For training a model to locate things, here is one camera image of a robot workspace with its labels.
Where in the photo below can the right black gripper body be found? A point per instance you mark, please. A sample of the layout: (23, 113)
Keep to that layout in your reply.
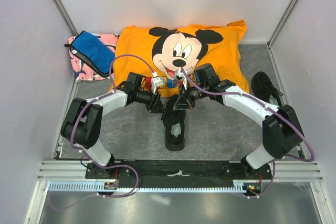
(193, 94)

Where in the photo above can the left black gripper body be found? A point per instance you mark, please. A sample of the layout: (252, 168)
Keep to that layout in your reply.
(151, 106)

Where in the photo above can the black shoe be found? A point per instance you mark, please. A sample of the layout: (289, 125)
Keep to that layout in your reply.
(263, 88)
(174, 122)

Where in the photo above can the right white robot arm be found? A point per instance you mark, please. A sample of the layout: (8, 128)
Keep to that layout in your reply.
(281, 130)

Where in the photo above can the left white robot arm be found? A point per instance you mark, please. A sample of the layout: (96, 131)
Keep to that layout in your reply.
(82, 123)

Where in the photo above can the orange Mickey Mouse pillow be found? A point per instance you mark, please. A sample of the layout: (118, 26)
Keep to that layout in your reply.
(143, 50)

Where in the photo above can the pink patterned cloth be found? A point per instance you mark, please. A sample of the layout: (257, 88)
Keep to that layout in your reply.
(78, 72)

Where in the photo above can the blue cloth pouch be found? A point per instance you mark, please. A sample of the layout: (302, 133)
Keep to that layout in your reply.
(92, 51)

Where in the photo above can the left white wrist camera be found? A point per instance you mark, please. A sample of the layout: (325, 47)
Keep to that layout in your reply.
(156, 82)

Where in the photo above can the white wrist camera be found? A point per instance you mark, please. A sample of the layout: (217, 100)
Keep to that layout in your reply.
(156, 82)
(181, 78)

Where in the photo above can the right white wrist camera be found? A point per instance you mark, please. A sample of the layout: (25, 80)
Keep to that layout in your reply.
(181, 78)

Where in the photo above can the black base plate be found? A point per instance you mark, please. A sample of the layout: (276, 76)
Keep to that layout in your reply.
(177, 174)

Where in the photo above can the slotted grey cable duct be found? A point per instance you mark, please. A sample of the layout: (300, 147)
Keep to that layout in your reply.
(108, 187)

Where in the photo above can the aluminium rail at right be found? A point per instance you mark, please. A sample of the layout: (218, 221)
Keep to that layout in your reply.
(295, 171)

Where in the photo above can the aluminium rail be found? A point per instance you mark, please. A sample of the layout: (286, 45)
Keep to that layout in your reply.
(61, 171)
(295, 171)

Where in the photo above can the aluminium rail at left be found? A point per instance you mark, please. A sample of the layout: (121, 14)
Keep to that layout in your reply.
(61, 171)

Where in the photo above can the right aluminium frame post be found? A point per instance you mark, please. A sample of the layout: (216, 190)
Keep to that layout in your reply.
(282, 22)

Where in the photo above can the aluminium frame post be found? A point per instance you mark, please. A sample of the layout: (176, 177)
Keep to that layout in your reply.
(282, 22)
(65, 16)

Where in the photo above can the left aluminium frame post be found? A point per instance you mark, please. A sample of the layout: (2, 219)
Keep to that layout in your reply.
(65, 16)

